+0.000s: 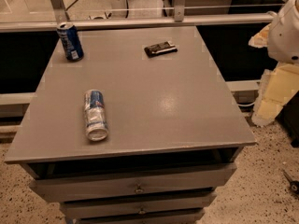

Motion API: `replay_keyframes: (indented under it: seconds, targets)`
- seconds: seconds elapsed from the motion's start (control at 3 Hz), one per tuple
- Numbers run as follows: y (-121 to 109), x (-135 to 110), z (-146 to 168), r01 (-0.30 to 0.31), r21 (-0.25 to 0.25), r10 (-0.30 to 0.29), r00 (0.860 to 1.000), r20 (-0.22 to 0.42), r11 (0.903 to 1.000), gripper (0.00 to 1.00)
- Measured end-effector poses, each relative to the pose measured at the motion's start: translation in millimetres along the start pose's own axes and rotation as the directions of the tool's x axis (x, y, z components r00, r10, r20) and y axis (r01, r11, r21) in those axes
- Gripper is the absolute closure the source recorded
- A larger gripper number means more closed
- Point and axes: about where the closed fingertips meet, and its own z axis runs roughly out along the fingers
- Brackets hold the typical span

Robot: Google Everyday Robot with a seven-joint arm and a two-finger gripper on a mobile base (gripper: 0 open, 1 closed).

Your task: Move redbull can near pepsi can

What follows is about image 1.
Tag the black tool on floor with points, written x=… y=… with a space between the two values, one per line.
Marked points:
x=294 y=185

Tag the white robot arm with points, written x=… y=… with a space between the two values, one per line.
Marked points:
x=283 y=37

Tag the silver blue redbull can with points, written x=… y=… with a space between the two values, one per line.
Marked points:
x=95 y=116

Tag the bottom grey drawer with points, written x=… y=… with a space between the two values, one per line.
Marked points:
x=188 y=216

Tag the grey drawer cabinet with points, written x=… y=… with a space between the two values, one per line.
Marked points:
x=169 y=111

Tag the middle grey drawer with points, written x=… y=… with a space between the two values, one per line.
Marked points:
x=139 y=205

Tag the grey drawer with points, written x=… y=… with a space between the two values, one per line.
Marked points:
x=139 y=205
x=188 y=216
x=133 y=183

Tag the blue pepsi can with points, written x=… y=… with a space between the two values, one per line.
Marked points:
x=68 y=34

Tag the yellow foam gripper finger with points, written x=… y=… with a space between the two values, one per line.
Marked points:
x=260 y=40
x=276 y=89

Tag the top grey drawer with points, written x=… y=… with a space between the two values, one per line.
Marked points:
x=133 y=183

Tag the black snack bar wrapper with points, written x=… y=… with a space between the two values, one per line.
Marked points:
x=160 y=49

